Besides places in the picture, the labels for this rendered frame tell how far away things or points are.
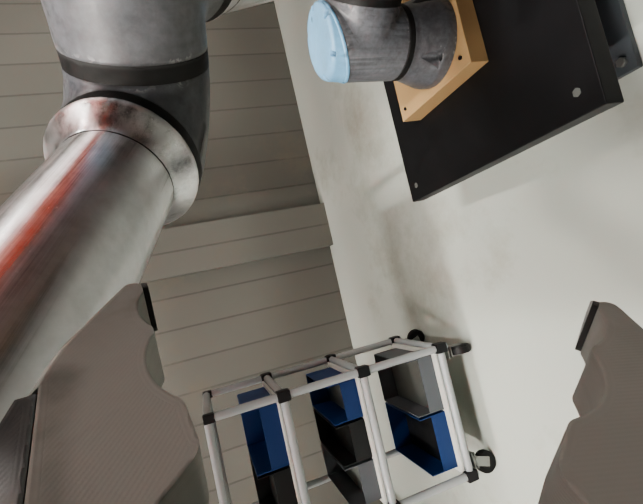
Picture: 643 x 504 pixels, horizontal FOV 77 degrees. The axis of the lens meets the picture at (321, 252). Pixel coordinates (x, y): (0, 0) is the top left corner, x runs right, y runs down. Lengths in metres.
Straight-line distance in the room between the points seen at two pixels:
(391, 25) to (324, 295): 2.18
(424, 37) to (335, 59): 0.20
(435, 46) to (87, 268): 0.83
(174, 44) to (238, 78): 2.82
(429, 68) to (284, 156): 2.11
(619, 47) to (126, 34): 0.99
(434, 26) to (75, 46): 0.73
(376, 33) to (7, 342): 0.80
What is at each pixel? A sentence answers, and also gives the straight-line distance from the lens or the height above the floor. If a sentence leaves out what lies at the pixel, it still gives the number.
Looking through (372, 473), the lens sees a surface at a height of 0.49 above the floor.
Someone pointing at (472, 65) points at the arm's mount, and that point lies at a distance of 0.95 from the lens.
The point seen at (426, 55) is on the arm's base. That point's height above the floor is 0.40.
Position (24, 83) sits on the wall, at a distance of 3.24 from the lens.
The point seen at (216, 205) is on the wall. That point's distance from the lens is 2.81.
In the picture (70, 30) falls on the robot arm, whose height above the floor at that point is 0.98.
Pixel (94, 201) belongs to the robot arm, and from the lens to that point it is 0.26.
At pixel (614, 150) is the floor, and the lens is 1.15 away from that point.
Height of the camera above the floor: 0.94
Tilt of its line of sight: 18 degrees down
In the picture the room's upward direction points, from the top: 101 degrees counter-clockwise
